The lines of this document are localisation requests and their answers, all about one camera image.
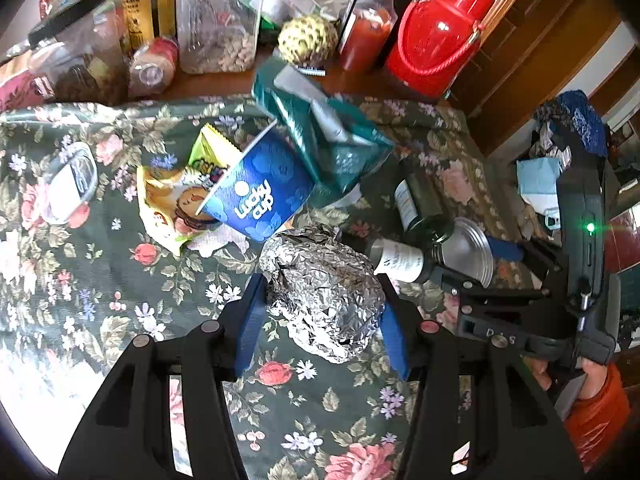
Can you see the person's right forearm orange sleeve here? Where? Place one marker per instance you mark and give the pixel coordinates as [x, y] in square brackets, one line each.
[600, 420]

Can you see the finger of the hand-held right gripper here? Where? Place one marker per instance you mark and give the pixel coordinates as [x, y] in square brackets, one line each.
[505, 250]
[465, 292]

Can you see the brown wooden door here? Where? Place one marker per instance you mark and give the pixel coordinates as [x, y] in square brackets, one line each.
[525, 25]

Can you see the yellow snack wrapper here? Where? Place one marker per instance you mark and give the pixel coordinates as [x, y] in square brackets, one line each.
[170, 210]

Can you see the red sauce squeeze bottle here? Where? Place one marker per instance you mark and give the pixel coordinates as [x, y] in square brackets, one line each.
[367, 30]

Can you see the aluminium foil ball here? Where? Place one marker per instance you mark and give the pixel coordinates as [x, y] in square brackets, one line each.
[320, 300]

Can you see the blue patterned cloth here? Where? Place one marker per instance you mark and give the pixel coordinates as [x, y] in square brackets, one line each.
[575, 120]

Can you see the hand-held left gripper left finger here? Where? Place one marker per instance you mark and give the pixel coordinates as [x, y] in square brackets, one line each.
[250, 332]

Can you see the clear container black lid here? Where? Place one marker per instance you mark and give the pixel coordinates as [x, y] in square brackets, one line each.
[75, 55]

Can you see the small jar red lid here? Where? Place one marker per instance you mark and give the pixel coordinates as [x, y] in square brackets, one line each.
[152, 62]

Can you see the round metal can lid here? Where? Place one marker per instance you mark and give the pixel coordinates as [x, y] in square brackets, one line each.
[470, 255]

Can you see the person's right hand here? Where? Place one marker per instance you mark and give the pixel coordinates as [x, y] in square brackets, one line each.
[542, 375]

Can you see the red thermos jug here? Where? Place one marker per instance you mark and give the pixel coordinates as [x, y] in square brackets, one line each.
[440, 35]

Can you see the dark glass bottle black cap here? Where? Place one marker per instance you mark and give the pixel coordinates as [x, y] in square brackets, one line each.
[422, 200]

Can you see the small bottle white label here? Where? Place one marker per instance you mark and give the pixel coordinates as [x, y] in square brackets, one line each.
[397, 260]

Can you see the blue paper cup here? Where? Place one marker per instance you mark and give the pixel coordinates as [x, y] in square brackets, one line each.
[260, 195]

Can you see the clear plastic jar gold lid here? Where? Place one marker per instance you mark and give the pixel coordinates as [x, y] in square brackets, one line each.
[220, 20]

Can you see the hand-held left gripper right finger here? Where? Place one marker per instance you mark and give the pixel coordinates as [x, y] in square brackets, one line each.
[395, 342]

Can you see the pink striped cloth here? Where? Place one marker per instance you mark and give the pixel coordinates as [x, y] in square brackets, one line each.
[20, 85]

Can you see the white tissue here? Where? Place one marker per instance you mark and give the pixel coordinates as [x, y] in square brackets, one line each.
[220, 244]

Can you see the yellow scaly round ornament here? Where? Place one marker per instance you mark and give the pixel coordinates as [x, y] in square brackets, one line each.
[305, 40]

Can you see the floral tablecloth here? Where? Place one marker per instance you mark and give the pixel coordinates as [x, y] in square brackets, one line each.
[100, 285]

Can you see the glass bottle yellow label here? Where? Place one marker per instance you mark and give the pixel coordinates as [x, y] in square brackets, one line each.
[145, 10]

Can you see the teal snack bag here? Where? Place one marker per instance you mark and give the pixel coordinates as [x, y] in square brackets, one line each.
[320, 135]

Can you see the light blue bag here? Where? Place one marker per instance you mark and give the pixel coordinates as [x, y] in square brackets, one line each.
[537, 180]

